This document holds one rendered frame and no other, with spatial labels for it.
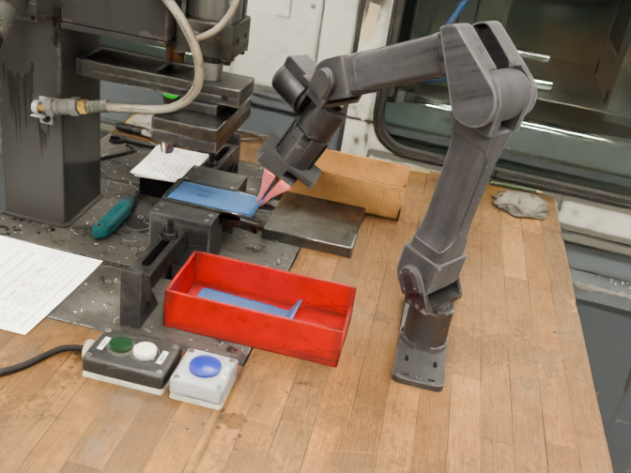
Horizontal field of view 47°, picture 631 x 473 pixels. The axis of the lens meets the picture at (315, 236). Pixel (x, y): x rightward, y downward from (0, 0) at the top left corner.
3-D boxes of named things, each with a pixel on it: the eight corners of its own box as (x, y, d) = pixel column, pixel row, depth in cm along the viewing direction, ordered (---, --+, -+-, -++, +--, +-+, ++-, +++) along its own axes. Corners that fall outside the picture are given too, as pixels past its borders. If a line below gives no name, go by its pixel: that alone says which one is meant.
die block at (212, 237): (207, 271, 116) (210, 230, 112) (147, 257, 117) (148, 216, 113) (243, 218, 133) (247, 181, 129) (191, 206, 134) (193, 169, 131)
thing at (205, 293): (285, 342, 102) (288, 325, 100) (183, 313, 104) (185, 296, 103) (300, 315, 108) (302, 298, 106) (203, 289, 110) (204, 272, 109)
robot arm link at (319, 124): (282, 116, 111) (308, 81, 107) (304, 120, 115) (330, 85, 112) (308, 147, 108) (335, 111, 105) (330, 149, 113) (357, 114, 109)
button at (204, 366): (214, 389, 89) (215, 376, 88) (183, 382, 90) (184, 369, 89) (224, 370, 93) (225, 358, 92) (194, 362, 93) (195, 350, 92)
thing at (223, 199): (259, 219, 115) (261, 202, 114) (167, 198, 117) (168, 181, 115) (270, 202, 121) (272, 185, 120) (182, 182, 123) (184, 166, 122)
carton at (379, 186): (397, 225, 141) (405, 189, 138) (272, 198, 144) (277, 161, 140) (403, 198, 152) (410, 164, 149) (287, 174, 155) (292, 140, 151)
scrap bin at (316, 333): (336, 368, 99) (344, 332, 96) (162, 326, 102) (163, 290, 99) (350, 320, 109) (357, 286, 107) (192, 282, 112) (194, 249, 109)
